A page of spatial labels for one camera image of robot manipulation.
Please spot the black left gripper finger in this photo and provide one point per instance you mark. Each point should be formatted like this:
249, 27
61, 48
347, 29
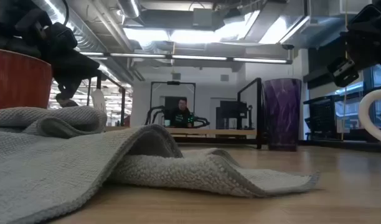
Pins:
66, 100

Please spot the purple plastic tumbler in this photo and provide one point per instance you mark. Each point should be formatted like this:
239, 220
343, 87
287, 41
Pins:
282, 115

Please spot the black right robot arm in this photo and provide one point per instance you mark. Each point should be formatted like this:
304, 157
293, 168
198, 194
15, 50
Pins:
380, 14

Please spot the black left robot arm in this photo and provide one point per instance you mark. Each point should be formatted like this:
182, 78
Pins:
10, 31

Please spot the background black robot arm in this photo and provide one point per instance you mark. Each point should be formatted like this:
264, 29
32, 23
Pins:
203, 120
150, 112

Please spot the grey cloth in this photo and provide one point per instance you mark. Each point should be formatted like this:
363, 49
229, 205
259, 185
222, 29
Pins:
53, 161

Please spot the black storage rack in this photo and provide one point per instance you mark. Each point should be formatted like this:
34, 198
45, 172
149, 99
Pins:
322, 116

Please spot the person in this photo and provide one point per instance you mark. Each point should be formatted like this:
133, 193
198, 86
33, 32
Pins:
181, 118

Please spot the long ceiling light fixture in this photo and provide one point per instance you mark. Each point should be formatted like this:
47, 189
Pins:
196, 57

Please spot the background black frame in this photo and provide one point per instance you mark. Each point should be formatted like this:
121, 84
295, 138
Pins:
173, 83

